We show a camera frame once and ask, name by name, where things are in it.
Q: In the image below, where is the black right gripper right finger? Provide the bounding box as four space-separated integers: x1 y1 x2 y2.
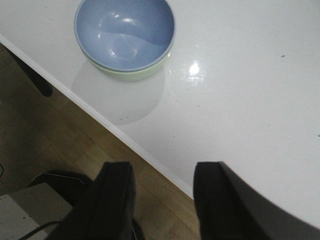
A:
193 161 320 240

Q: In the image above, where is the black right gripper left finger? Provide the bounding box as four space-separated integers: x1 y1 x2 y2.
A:
47 162 136 240

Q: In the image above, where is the grey robot base platform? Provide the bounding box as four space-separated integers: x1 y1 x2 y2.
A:
0 170 96 240

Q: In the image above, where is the green bowl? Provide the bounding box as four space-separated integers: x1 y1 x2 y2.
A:
74 27 176 81

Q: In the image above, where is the blue bowl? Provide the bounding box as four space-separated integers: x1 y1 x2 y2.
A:
74 0 176 73

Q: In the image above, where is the black table leg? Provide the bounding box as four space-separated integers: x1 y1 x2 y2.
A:
5 47 53 97

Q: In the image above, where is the black cable on floor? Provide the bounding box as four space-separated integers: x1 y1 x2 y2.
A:
14 219 63 240

